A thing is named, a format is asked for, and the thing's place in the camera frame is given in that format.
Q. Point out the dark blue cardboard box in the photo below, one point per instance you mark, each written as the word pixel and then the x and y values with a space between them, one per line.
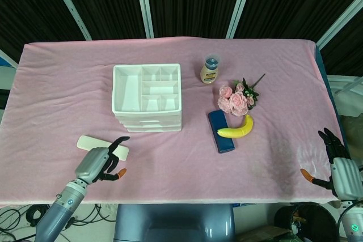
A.
pixel 217 121

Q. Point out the white aluminium frame post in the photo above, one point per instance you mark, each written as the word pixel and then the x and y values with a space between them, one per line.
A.
pixel 340 18
pixel 241 1
pixel 144 4
pixel 72 6

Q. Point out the black round bin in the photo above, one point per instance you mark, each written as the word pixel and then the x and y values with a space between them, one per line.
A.
pixel 312 222

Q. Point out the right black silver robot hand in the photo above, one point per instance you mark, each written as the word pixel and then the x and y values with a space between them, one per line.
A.
pixel 344 174

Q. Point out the cream flat pencil case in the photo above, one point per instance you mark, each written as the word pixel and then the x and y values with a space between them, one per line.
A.
pixel 85 141

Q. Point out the grey robot torso base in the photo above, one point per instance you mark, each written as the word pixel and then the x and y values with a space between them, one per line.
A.
pixel 173 222

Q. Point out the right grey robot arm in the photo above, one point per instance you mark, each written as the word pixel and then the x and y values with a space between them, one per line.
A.
pixel 353 222

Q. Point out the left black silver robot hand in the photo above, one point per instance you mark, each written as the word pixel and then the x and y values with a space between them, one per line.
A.
pixel 92 162

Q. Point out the clear plastic drawer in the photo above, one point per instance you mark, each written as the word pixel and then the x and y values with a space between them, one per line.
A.
pixel 150 114
pixel 154 129
pixel 153 122

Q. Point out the pink rose bouquet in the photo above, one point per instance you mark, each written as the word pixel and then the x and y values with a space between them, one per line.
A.
pixel 236 101

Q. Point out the white background rack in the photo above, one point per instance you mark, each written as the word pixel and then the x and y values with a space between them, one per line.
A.
pixel 344 89

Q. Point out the yellow banana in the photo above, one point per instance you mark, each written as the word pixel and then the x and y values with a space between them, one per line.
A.
pixel 241 133

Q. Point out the clear plastic drawer organizer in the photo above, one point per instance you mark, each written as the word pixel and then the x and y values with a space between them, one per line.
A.
pixel 129 91

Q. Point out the mayonnaise squeeze bottle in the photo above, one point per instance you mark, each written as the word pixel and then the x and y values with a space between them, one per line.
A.
pixel 210 75

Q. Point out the pink fleece tablecloth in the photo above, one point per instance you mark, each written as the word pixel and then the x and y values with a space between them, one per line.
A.
pixel 175 162

